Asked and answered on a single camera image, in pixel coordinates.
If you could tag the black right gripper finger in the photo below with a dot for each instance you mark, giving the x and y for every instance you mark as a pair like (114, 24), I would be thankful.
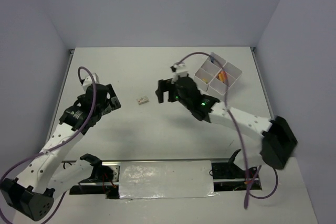
(171, 95)
(163, 86)

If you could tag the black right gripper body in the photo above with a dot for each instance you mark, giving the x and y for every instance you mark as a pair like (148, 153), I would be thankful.
(183, 100)

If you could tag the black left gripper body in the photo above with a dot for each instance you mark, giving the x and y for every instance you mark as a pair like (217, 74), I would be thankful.
(102, 107)

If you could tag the orange grey highlighter marker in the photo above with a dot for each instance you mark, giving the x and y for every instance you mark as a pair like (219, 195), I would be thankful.
(222, 76)

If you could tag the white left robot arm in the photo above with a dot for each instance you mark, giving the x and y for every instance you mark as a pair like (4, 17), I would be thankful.
(35, 189)

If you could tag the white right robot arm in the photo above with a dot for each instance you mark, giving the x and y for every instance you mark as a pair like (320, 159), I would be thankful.
(275, 140)

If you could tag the white staples box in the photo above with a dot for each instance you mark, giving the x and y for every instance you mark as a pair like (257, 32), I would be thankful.
(142, 100)

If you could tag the white left storage container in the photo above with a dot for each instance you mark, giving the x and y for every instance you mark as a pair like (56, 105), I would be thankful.
(208, 71)

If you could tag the white storage container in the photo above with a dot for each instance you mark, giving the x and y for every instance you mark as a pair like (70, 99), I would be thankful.
(217, 88)
(208, 71)

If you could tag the white right storage container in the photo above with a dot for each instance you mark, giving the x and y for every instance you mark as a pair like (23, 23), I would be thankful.
(217, 88)

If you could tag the silver foil covered panel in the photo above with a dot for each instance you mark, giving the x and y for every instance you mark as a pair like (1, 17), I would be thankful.
(159, 180)

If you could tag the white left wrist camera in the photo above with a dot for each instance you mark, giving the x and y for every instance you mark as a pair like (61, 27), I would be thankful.
(87, 81)

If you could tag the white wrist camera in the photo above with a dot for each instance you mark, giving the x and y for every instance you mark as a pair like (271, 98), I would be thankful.
(87, 81)
(179, 70)

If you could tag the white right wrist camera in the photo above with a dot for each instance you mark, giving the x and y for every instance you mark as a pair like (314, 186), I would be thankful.
(179, 70)

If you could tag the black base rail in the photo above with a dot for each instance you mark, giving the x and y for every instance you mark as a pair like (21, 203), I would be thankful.
(225, 178)

